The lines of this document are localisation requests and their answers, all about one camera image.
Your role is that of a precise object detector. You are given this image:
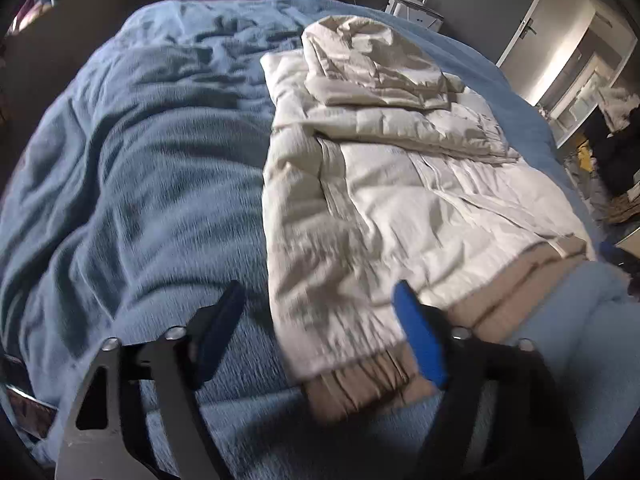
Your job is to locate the white bedroom door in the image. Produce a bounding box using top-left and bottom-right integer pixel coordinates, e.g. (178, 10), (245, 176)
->
(497, 0), (596, 105)

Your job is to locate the blue fleece blanket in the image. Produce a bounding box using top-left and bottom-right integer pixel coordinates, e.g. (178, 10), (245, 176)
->
(0, 0), (640, 480)

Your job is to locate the cream puffer hooded jacket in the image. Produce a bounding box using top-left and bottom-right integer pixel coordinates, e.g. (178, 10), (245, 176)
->
(260, 15), (593, 425)

